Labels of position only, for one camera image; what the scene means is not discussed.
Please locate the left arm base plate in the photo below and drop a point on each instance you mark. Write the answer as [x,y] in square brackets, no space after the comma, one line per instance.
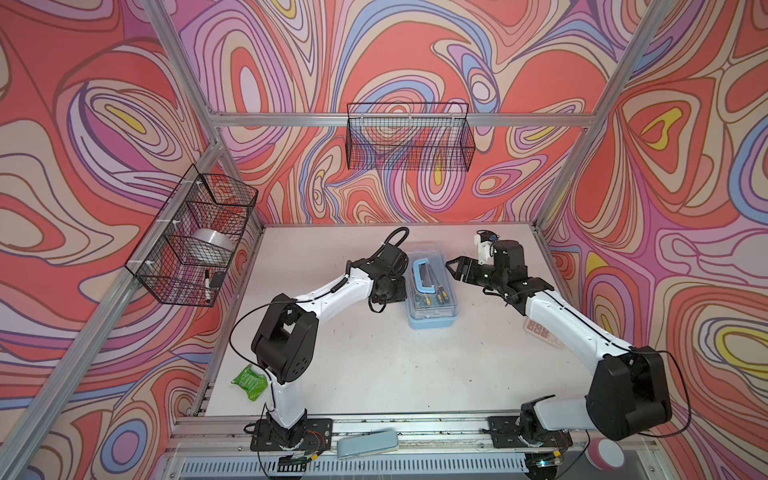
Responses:
[308,435]

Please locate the black wire basket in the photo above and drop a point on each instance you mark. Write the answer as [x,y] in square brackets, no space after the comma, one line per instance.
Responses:
[170,263]
[409,136]

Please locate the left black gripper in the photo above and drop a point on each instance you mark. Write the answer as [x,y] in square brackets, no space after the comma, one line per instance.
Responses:
[402,294]

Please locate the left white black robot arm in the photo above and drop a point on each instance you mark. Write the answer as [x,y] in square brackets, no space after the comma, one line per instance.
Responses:
[285,340]

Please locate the left black wire basket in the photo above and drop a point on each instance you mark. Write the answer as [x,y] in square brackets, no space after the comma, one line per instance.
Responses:
[170,263]

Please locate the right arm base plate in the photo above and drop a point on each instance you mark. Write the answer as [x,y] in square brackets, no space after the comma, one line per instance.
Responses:
[513,432]

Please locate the pink calculator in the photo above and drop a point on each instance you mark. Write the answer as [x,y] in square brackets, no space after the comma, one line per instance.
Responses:
[541,333]

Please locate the green packet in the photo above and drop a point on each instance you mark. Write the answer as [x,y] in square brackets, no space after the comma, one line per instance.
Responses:
[251,383]

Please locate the blue plastic tool box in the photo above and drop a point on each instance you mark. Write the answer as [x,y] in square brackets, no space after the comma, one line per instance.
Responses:
[425,272]

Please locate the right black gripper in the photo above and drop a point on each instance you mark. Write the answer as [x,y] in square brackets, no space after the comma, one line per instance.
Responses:
[464,263]

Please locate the silver tape roll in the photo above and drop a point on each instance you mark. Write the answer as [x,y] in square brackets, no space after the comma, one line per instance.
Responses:
[214,238]

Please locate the grey blue foot pedal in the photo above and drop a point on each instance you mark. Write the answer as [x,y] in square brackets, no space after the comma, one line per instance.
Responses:
[372,443]

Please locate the back black wire basket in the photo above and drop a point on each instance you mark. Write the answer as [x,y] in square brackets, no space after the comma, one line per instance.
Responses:
[409,136]

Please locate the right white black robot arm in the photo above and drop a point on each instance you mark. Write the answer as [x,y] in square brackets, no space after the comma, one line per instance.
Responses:
[628,393]

